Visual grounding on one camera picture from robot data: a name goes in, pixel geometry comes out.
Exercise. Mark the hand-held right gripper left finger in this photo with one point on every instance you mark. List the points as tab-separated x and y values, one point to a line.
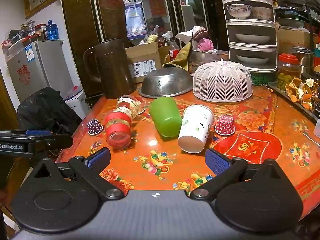
100	158

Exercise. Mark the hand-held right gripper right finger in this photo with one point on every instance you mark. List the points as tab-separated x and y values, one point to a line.
215	161

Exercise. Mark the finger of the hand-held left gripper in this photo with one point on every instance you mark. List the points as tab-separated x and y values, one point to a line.
50	141

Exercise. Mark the white leaf-print paper cup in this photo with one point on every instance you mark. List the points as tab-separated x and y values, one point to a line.
196	127

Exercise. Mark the purple polka-dot small cup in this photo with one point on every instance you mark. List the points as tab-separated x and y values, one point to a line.
94	126

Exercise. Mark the red glass cup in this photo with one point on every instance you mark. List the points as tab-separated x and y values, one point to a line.
118	127

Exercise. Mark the red polka-dot small cup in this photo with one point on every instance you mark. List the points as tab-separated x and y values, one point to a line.
225	125

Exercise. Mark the clear patterned glass cup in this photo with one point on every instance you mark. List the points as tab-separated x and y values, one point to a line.
127	105

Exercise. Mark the green plastic cup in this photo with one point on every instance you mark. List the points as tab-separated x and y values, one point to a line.
165	116

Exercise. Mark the black bag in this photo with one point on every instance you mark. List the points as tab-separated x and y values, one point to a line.
46	110

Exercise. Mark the white carton box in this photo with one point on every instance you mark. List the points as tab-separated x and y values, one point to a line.
77	102

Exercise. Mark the grey refrigerator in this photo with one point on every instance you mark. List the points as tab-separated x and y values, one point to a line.
40	70

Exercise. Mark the pink mesh food cover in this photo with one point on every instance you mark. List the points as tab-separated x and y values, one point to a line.
222	81

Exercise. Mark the brown plastic pitcher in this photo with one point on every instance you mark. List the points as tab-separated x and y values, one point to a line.
113	67

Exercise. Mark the steel colander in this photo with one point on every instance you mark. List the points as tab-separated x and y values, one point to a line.
166	82

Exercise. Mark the green plastic basket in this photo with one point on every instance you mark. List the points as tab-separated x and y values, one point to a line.
262	78

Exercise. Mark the dark tray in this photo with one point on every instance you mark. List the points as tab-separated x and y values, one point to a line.
280	90

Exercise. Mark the steel basin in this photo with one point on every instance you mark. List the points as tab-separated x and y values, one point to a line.
207	57

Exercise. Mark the white plate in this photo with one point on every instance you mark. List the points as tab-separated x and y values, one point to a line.
252	38
252	60

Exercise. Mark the olive green cloth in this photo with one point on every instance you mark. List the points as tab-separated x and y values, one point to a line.
180	57

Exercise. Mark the blue water bottle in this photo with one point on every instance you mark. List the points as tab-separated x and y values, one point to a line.
52	31

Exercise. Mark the dried orange peels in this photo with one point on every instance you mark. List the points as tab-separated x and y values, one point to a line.
301	91

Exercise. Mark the labelled cardboard box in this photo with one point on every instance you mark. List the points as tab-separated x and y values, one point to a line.
142	55

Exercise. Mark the glass jar with red lid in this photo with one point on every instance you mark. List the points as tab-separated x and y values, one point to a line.
288	70

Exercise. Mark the pink cloth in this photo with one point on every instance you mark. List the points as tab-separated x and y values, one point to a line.
206	44

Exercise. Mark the soda bottle with red label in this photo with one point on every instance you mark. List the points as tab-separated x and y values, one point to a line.
174	51

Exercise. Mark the snack bag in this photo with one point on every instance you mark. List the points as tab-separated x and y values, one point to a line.
148	38

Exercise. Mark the steel kettle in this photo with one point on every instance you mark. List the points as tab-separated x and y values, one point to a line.
303	57

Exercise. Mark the white tiered dish rack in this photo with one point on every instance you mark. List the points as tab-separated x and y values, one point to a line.
250	27

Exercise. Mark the large plain cardboard box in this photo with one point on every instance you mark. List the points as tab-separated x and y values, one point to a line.
292	40

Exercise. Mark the hanging clear plastic bag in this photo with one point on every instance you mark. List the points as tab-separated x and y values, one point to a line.
135	17

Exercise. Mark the blue floral white bowl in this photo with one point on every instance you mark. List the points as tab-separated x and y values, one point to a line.
238	11

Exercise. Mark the beige bowl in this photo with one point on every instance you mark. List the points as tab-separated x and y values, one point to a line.
262	13

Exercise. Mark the stacked metal pans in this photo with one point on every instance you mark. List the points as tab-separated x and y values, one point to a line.
291	21

